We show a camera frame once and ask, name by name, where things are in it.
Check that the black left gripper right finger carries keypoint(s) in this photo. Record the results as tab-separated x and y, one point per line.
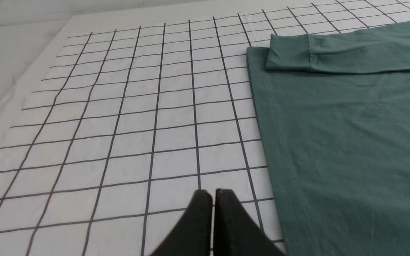
235	233

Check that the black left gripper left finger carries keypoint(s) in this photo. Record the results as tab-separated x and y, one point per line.
191	235

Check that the green long-sleeve shirt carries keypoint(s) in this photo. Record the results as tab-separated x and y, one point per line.
333	113

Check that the white grid-pattern tablecloth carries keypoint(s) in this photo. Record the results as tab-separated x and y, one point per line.
128	123

